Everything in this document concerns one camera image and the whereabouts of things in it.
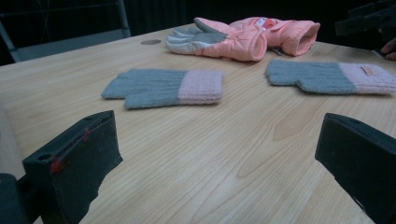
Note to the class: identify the pink padded ski glove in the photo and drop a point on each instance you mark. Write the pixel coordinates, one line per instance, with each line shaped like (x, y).
(289, 34)
(236, 43)

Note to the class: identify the white metal desk frame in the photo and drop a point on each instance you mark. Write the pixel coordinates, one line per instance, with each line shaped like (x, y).
(71, 42)

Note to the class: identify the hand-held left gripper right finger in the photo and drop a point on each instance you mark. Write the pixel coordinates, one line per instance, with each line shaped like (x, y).
(364, 158)

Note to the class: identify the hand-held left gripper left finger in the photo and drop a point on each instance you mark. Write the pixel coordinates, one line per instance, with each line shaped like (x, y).
(77, 161)

